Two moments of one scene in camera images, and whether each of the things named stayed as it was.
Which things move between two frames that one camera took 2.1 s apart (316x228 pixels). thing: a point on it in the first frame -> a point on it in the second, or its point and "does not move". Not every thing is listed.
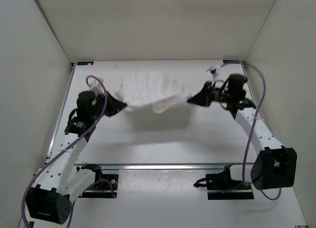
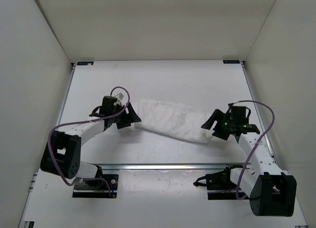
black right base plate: (220, 186) does not move
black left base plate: (106, 187) does not move
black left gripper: (116, 104) -> (130, 117)
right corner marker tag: (231, 61) does not move
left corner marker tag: (85, 63) does not move
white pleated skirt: (160, 90) -> (173, 119)
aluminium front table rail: (165, 167) does not move
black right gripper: (204, 97) -> (219, 116)
